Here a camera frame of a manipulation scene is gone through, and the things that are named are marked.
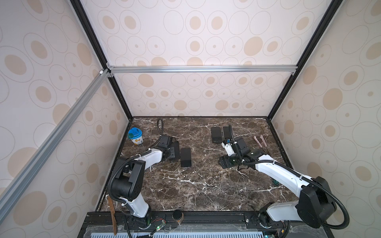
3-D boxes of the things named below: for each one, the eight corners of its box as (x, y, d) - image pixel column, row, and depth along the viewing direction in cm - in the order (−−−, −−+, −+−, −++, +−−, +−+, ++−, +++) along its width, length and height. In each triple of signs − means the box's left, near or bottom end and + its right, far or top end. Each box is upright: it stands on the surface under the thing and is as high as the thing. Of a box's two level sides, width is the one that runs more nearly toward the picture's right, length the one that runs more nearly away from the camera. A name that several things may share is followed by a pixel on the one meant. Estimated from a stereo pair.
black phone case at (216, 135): (212, 143, 107) (212, 140, 104) (211, 129, 115) (211, 126, 113) (221, 143, 107) (222, 140, 104) (219, 129, 115) (220, 126, 113)
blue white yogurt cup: (131, 145, 105) (126, 136, 97) (134, 136, 110) (130, 127, 102) (143, 145, 105) (139, 136, 97) (146, 136, 110) (142, 127, 102)
